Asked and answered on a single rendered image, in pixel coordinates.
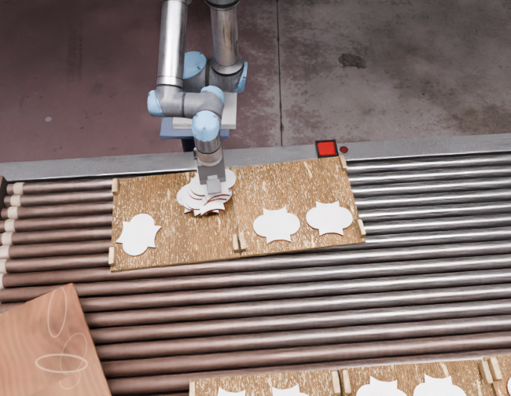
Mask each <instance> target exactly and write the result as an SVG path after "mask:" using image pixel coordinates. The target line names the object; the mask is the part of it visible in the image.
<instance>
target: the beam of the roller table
mask: <svg viewBox="0 0 511 396"><path fill-rule="evenodd" d="M336 145H337V149H338V153H339V155H344V158H345V160H346V163H370V162H384V161H397V160H422V159H435V158H449V157H462V156H488V155H501V154H511V133H507V134H481V135H467V136H453V137H427V138H414V139H400V140H387V141H360V142H347V143H336ZM342 146H345V147H347V148H348V151H347V152H346V153H342V152H341V151H340V147H342ZM222 152H223V158H224V163H225V167H231V166H235V167H245V166H253V165H260V164H268V163H283V162H291V161H298V160H313V159H317V158H318V156H317V151H316V147H315V145H293V146H279V147H266V148H239V149H226V150H223V151H222ZM194 171H197V160H194V157H193V152H173V153H158V154H145V155H131V156H105V157H91V158H78V159H52V160H38V161H24V162H11V163H0V176H4V178H5V179H6V180H7V182H8V183H9V184H15V183H16V182H25V183H32V182H58V181H71V180H84V179H97V178H122V177H136V176H150V175H162V174H177V173H185V172H194Z"/></svg>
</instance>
